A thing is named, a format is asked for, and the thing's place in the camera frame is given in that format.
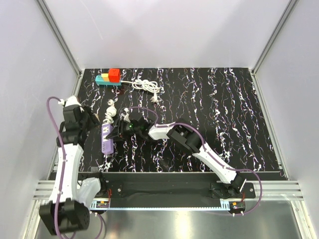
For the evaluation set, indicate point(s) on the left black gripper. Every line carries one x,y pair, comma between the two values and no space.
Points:
87,112

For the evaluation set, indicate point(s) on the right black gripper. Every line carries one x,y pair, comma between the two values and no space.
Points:
115,132

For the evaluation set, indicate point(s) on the purple power strip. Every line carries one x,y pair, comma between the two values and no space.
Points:
107,146

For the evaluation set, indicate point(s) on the teal power strip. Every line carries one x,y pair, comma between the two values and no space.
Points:
100,82

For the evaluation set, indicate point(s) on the yellow cube plug adapter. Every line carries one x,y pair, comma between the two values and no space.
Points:
106,77

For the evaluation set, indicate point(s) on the red cube socket adapter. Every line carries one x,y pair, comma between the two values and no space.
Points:
114,75

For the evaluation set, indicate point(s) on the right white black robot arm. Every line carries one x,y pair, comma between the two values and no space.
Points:
183,135

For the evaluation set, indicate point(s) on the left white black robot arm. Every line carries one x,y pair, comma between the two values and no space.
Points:
67,209

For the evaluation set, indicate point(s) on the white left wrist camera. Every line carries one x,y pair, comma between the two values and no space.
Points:
72,102

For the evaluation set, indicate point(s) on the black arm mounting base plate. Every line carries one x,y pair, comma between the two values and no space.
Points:
150,190

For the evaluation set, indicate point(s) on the left aluminium frame post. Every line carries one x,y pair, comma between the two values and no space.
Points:
58,35

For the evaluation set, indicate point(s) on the aluminium frame post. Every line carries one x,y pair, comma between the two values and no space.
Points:
274,35
58,35

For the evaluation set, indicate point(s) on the right aluminium frame post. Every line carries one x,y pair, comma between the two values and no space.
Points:
274,35

